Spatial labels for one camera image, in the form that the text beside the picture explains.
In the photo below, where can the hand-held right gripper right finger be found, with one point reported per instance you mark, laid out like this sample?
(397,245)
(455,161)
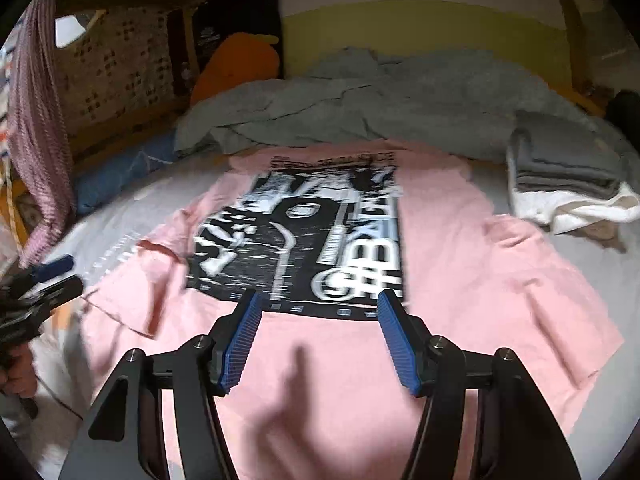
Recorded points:
(400,345)

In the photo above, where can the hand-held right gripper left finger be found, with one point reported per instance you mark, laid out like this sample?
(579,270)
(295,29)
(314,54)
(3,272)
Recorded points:
(242,345)

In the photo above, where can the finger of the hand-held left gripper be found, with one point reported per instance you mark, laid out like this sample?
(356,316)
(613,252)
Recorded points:
(52,267)
(55,292)

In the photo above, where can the pink printed t-shirt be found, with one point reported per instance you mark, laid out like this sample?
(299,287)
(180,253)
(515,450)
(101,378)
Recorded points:
(450,280)

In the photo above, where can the grey clothes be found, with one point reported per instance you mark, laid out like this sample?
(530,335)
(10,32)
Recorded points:
(560,160)

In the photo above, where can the person's left hand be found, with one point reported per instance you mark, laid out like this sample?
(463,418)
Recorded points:
(17,375)

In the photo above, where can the blue pillow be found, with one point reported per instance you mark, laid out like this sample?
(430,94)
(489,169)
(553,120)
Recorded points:
(117,180)

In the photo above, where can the pink striped cloth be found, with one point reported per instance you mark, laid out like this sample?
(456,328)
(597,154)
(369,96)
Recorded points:
(40,135)

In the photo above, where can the beige patterned cloth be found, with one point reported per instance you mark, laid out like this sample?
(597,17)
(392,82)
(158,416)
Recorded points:
(115,70)

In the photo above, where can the white garment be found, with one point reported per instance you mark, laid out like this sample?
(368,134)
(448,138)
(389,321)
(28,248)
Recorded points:
(575,210)

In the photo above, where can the grey-green duvet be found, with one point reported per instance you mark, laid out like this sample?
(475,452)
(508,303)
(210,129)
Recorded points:
(400,100)

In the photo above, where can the orange plush pillow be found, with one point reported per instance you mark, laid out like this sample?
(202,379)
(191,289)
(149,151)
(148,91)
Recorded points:
(235,62)

